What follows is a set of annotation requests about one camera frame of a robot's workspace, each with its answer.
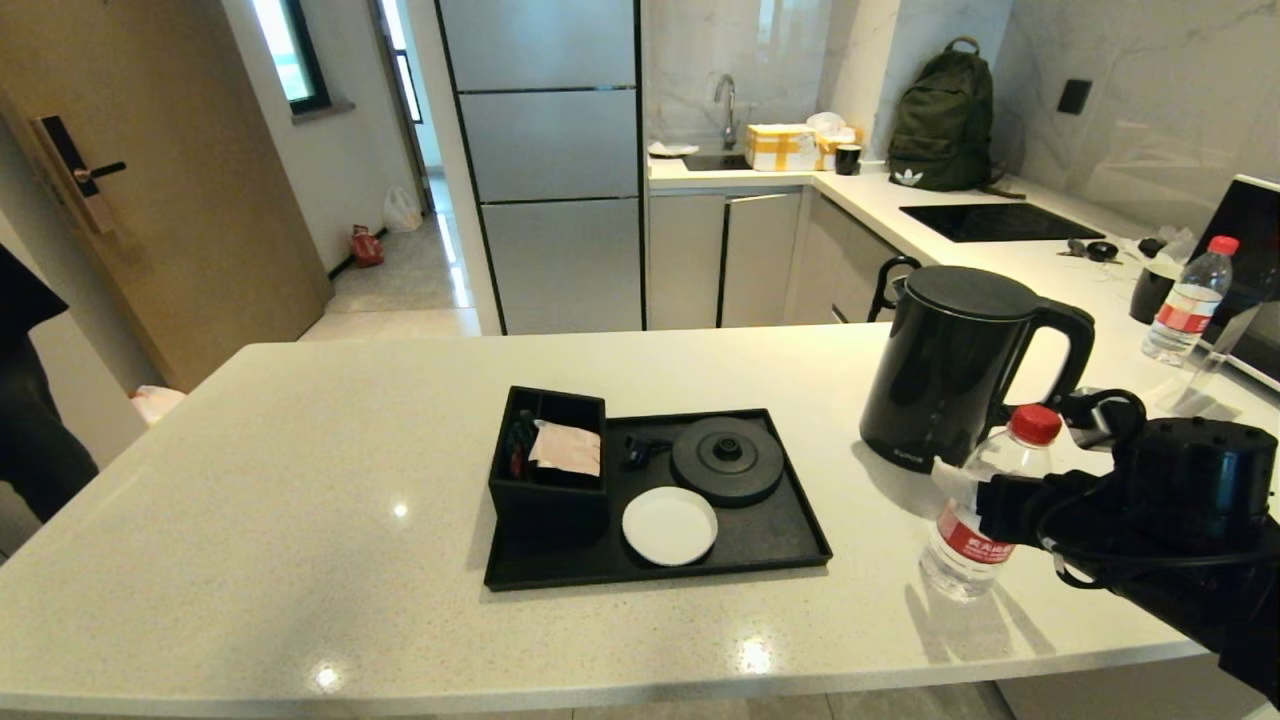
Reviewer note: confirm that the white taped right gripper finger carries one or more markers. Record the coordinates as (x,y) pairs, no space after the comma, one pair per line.
(960,476)

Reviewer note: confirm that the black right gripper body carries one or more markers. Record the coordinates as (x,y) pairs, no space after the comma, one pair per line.
(1020,510)

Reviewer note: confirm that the water bottle with mountain logo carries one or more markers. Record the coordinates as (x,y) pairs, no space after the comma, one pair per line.
(1035,425)

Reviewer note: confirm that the black electric kettle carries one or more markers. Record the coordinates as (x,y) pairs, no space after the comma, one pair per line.
(940,380)

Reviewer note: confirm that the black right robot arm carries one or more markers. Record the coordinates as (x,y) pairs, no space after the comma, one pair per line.
(1200,480)

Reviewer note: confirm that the black round kettle base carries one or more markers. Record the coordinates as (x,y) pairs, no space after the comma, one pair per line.
(727,460)

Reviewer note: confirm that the plain red cap water bottle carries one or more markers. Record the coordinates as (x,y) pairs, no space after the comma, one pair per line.
(1190,310)

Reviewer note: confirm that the small black cup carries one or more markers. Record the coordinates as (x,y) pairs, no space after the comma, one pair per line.
(848,160)

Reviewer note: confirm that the black mug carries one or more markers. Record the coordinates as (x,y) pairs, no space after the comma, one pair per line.
(1150,295)

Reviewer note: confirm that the bunch of keys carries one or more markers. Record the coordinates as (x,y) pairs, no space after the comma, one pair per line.
(1073,247)

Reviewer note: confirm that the black induction cooktop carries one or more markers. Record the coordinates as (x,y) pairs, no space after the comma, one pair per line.
(1000,222)

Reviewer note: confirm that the small black round object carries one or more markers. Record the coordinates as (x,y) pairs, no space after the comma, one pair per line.
(1104,251)

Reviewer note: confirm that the grey kitchen base cabinet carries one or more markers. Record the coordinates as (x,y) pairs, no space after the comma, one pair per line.
(760,260)

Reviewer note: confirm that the small black gadget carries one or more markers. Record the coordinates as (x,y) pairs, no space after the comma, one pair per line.
(1152,245)

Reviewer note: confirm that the crumpled clear plastic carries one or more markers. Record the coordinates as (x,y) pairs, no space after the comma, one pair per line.
(1180,245)

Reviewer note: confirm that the dark green backpack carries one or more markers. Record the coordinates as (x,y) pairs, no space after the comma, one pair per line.
(945,120)

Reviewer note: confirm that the black laptop screen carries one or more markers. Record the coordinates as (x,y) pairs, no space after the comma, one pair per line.
(1255,240)

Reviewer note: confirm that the white box with yellow tape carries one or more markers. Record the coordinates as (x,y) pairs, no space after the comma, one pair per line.
(780,147)

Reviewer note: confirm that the crumpled white bag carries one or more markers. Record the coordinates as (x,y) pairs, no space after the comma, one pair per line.
(828,122)

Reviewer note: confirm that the black kitchen sink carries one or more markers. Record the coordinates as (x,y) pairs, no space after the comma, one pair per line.
(715,161)

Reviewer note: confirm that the black serving tray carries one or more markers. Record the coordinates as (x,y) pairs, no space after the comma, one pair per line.
(560,565)

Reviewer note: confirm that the black organizer box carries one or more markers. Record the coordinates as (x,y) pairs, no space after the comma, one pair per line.
(545,510)

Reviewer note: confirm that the chrome kitchen faucet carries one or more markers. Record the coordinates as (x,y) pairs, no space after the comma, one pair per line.
(729,110)

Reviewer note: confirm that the white dish cloth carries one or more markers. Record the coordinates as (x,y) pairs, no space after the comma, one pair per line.
(672,148)

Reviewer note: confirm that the silver refrigerator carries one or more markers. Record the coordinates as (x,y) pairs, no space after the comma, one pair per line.
(550,150)

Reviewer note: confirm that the white plastic bag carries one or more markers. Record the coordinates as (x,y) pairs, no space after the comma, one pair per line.
(402,210)

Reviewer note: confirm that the red bag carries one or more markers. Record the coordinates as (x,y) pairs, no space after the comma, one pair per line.
(366,246)

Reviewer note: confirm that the dark framed window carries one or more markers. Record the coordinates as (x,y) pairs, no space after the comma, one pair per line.
(290,50)

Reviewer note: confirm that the white trash bag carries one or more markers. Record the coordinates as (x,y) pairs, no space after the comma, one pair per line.
(158,402)

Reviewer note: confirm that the brown wooden door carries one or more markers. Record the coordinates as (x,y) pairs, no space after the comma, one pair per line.
(200,200)

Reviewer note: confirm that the person in dark clothes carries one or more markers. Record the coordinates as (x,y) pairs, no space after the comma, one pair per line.
(40,420)

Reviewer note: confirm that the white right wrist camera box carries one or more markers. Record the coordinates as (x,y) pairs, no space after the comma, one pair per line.
(1088,432)

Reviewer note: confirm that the black wall socket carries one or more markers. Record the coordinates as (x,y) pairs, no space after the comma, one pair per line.
(1075,95)

